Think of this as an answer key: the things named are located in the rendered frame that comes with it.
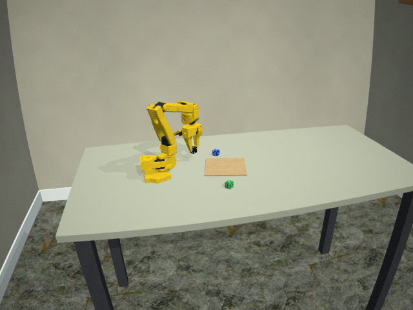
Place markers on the green die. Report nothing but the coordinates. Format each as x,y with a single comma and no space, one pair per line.
229,184

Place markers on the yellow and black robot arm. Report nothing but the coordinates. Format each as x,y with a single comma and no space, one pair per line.
153,165

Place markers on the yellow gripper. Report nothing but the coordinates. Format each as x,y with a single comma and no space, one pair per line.
189,131

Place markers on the tan mat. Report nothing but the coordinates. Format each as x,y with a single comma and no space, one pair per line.
225,167

